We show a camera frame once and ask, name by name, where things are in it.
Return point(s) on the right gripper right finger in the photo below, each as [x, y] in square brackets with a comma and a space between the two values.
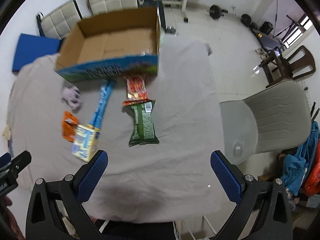
[274, 220]

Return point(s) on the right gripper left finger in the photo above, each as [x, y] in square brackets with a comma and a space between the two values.
[44, 220]

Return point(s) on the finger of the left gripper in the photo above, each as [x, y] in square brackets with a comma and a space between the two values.
[13, 166]

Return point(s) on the orange snack bag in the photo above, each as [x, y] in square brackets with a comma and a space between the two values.
[69, 125]

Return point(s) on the green snack bag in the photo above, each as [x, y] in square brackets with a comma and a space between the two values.
[143, 130]

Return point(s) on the red snack bag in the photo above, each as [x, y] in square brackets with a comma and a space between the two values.
[136, 90]

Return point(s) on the person's hand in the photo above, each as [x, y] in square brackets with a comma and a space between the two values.
[10, 218]

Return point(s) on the blue clothing pile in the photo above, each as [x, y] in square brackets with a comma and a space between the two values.
[297, 167]

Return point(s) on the grey plastic chair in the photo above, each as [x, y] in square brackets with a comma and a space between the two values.
[274, 119]

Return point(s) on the blue mat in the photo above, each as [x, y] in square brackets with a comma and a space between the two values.
[30, 47]

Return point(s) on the long blue snack pack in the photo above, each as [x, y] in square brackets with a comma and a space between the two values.
[105, 93]

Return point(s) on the brown wooden chair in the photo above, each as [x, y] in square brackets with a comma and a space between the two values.
[278, 68]

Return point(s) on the white quilted chair left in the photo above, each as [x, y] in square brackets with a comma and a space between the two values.
[59, 23]

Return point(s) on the open cardboard box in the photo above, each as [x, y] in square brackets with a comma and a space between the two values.
[118, 43]

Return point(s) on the black blue weight bench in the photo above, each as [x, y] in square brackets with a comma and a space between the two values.
[267, 43]

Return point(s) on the black barbell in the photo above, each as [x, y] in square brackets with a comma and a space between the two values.
[217, 12]

